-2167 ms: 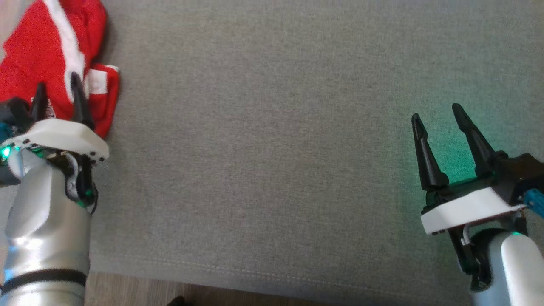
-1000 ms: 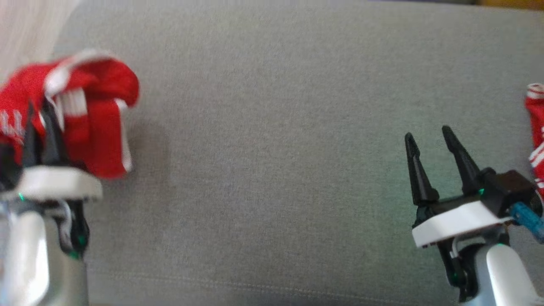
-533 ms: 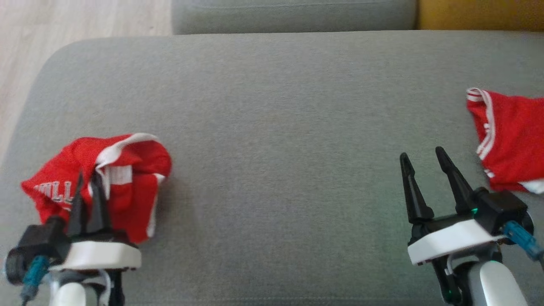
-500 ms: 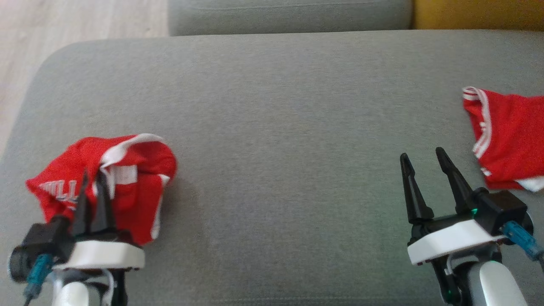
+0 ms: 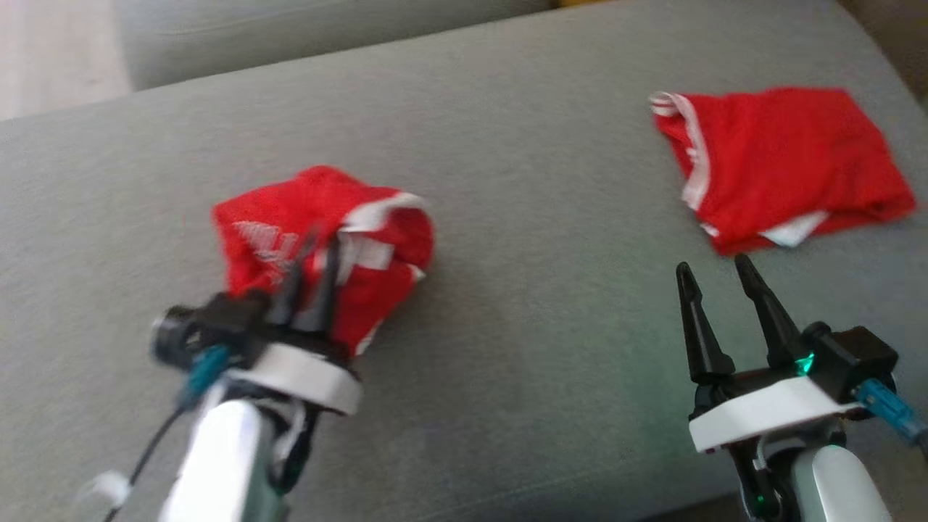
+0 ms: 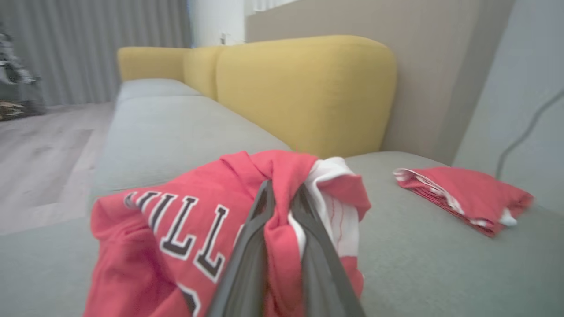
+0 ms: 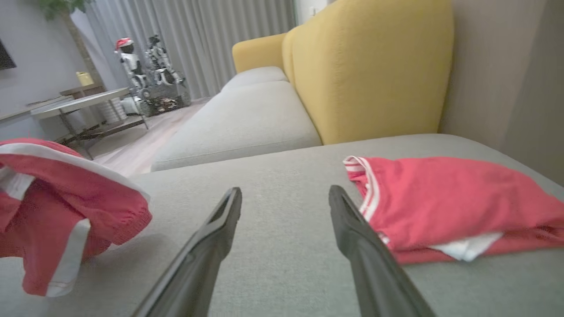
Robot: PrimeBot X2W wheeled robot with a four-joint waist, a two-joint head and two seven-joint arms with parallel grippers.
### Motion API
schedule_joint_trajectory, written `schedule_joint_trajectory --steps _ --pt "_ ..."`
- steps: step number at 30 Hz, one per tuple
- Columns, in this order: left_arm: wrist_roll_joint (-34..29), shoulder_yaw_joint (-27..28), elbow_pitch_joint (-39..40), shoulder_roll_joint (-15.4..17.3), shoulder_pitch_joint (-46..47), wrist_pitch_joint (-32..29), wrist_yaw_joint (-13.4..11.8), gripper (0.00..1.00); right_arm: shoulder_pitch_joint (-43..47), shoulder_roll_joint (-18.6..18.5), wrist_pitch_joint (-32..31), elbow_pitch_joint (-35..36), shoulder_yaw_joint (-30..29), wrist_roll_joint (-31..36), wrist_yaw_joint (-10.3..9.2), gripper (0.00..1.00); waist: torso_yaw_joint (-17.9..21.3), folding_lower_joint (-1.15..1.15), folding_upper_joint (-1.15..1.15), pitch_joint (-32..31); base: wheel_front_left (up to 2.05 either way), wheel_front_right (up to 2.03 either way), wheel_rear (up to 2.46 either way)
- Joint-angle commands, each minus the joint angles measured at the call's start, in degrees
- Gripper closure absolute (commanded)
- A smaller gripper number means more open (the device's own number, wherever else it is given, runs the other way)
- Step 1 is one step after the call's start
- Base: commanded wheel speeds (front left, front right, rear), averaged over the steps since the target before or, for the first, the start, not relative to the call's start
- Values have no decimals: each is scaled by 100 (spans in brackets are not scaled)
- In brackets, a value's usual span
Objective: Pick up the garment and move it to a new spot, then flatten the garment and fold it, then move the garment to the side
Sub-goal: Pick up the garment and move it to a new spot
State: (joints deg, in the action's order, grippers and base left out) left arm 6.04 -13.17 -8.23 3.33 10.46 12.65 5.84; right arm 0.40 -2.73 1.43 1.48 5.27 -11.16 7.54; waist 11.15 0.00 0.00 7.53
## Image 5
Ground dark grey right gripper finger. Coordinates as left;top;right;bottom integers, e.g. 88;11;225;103
675;262;737;386
733;253;806;368

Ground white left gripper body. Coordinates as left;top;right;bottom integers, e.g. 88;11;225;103
210;290;364;418

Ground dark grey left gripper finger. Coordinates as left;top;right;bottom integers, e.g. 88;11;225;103
303;238;342;336
270;228;320;328

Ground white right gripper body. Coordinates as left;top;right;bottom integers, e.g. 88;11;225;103
687;365;865;455

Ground red Bulls shorts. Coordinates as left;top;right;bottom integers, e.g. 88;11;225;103
211;165;436;357

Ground red Bulls 23 jersey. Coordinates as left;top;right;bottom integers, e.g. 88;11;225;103
648;86;919;257

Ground grey sofa back cushion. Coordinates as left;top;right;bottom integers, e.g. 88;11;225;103
115;0;560;92

